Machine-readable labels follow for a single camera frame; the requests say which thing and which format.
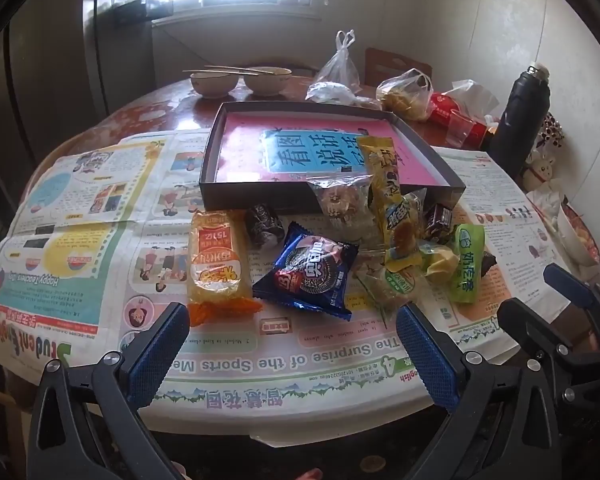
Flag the crumpled white tissue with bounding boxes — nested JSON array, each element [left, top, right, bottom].
[[526, 182, 563, 233]]

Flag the colourful newspaper sheet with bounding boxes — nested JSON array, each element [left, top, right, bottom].
[[430, 145, 578, 366], [0, 130, 481, 448]]

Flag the black thermos bottle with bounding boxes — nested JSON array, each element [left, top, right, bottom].
[[486, 62, 552, 178]]

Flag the red patterned bowl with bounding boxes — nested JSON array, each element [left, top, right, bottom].
[[557, 199, 600, 267]]

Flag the brown chocolate bar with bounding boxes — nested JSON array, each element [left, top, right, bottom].
[[421, 202, 453, 242]]

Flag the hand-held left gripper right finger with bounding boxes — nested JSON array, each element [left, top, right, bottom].
[[396, 302, 561, 480]]

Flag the clear plastic cup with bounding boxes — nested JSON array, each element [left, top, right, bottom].
[[447, 111, 477, 149]]

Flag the orange rice cracker packet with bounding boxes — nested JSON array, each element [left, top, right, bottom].
[[186, 208, 262, 328]]

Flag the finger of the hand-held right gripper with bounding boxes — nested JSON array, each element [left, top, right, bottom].
[[497, 298, 600, 411], [542, 262, 600, 321]]

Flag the cream ceramic bowl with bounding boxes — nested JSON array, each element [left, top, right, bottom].
[[243, 67, 292, 97], [189, 71, 239, 99]]

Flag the round biscuit green label packet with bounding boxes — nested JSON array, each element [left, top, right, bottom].
[[355, 262, 433, 313]]

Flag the white plastic bag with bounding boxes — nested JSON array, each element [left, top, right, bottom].
[[306, 30, 376, 108]]

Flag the long yellow snack packet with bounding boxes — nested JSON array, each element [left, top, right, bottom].
[[355, 135, 426, 271]]

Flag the dark cardboard box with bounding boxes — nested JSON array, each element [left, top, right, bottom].
[[198, 101, 467, 213]]

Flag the white rabbit figurine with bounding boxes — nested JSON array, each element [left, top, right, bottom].
[[522, 154, 557, 192]]

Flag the blue cookie packet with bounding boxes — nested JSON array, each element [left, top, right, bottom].
[[252, 221, 359, 322]]

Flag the green and yellow snack packet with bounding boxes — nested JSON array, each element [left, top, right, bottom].
[[420, 222, 487, 306]]

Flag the pink and blue book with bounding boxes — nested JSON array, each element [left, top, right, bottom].
[[215, 112, 453, 186]]

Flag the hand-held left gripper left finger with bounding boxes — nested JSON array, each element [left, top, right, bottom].
[[27, 302, 190, 480]]

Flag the brown wooden chair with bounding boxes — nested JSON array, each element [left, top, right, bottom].
[[364, 47, 433, 92]]

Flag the dark round cake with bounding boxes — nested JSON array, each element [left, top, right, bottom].
[[243, 203, 286, 247]]

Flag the clear bag of yellow food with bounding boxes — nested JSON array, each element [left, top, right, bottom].
[[376, 68, 435, 122]]

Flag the grey refrigerator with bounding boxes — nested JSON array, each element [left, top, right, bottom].
[[0, 0, 153, 196]]

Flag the clear pastry packet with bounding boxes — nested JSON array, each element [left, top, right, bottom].
[[306, 172, 378, 226]]

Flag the red tissue pack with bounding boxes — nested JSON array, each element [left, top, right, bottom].
[[426, 79, 501, 150]]

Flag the dried flower decoration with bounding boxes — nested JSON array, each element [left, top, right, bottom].
[[536, 111, 565, 161]]

